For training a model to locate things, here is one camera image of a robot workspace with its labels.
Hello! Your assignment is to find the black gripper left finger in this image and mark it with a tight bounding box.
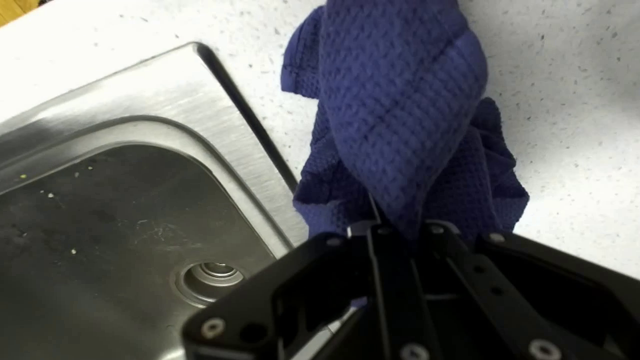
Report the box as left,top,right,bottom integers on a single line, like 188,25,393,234
180,225,431,360

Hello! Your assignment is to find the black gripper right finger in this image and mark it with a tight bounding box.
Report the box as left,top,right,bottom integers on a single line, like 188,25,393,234
405,219,640,360

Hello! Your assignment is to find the dark blue cloth towel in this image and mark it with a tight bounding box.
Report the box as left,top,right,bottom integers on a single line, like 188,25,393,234
280,0,532,247

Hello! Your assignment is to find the stainless steel sink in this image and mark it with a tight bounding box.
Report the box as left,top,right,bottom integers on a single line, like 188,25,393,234
0,40,309,360

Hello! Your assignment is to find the narrow wooden cabinet front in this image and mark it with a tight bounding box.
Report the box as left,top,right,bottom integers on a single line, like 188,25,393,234
0,0,43,28

